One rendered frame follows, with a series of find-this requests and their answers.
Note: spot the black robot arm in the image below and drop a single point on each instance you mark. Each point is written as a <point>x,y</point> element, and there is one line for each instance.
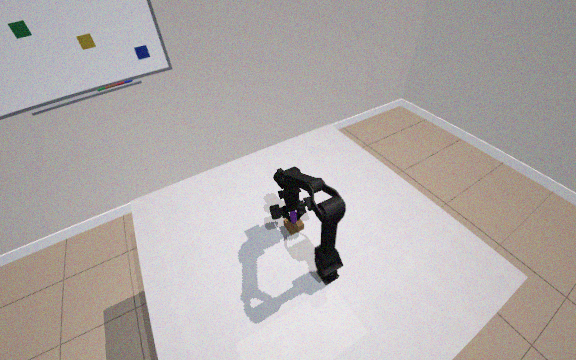
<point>330,212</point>

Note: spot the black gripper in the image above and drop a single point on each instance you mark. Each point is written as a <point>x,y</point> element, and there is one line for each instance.
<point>291,205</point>

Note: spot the brown wooden block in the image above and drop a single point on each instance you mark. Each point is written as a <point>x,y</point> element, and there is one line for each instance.
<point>293,228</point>

